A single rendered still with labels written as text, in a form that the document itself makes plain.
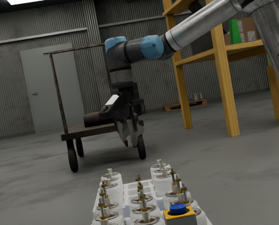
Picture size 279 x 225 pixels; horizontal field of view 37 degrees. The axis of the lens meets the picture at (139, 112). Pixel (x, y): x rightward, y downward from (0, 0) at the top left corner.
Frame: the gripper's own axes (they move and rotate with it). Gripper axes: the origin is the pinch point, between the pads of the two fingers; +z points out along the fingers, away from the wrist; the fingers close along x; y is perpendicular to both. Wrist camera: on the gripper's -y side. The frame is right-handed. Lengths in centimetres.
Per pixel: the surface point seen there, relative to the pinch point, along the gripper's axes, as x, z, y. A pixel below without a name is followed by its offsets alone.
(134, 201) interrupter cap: 0.8, 19.6, -1.4
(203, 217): -30.1, 20.7, -7.3
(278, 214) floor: -19, 45, 62
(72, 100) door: 753, -21, 591
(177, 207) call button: -35.5, 12.0, -24.1
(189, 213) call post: -37.8, 13.5, -23.1
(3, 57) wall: 860, -161, 480
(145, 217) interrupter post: -17.5, 18.3, -16.8
